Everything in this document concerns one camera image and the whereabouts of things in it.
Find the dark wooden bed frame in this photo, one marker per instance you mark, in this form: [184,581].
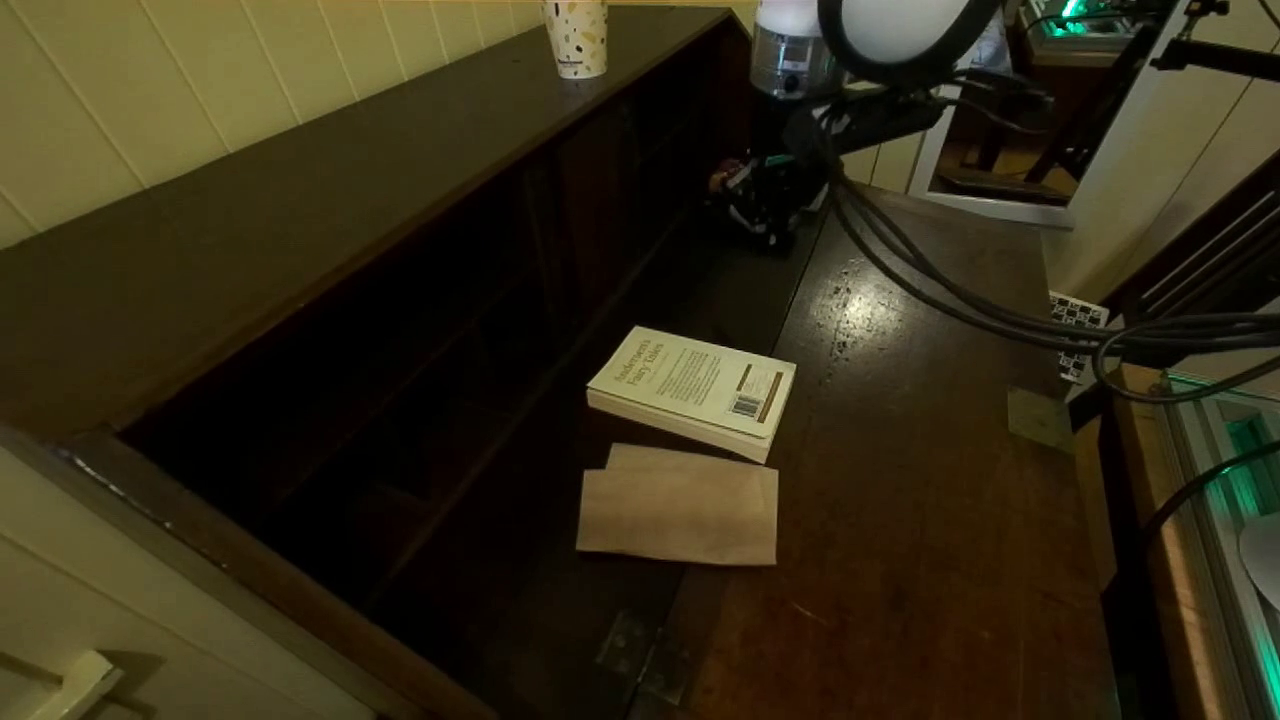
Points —
[1205,255]

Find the brass desk hinge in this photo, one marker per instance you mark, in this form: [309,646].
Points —
[645,657]

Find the green lit control box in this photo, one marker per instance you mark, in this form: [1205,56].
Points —
[1243,453]

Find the Franka robot arm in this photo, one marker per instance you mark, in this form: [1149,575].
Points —
[904,21]

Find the white perforated panel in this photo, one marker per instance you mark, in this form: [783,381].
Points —
[1072,311]

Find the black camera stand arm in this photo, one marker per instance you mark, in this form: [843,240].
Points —
[1225,56]

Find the brown paper envelope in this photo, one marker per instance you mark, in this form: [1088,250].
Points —
[683,514]

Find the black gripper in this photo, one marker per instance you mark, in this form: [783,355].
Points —
[798,160]

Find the dark wooden secretary desk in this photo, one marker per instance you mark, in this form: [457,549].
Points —
[264,255]

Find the wooden side table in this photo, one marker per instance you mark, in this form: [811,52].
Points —
[1145,561]

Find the polka dot paper cup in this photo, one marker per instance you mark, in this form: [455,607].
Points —
[578,36]

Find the small beige paper note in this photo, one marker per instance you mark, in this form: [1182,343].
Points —
[1037,419]

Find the white paperback book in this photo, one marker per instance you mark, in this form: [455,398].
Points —
[695,385]

